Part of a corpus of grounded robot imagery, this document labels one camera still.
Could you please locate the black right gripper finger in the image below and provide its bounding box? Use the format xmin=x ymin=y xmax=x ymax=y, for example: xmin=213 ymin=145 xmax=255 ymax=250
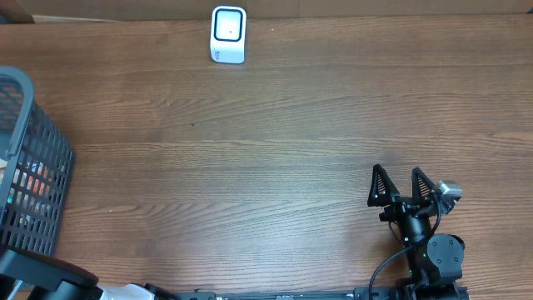
xmin=367 ymin=164 xmax=401 ymax=207
xmin=411 ymin=167 xmax=435 ymax=203

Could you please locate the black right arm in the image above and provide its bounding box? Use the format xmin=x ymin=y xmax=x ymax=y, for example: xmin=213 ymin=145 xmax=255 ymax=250
xmin=366 ymin=164 xmax=470 ymax=300

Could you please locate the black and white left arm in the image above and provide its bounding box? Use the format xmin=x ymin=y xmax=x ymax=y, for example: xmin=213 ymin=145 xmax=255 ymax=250
xmin=1 ymin=246 xmax=179 ymax=300

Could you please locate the white barcode scanner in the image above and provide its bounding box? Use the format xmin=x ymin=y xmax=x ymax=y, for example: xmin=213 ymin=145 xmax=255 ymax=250
xmin=210 ymin=5 xmax=247 ymax=64

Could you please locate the grey mesh basket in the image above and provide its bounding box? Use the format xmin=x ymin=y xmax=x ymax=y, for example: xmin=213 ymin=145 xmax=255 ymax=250
xmin=1 ymin=66 xmax=75 ymax=256

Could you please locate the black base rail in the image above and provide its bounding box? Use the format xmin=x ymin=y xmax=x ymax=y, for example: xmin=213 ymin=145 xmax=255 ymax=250
xmin=176 ymin=287 xmax=410 ymax=300

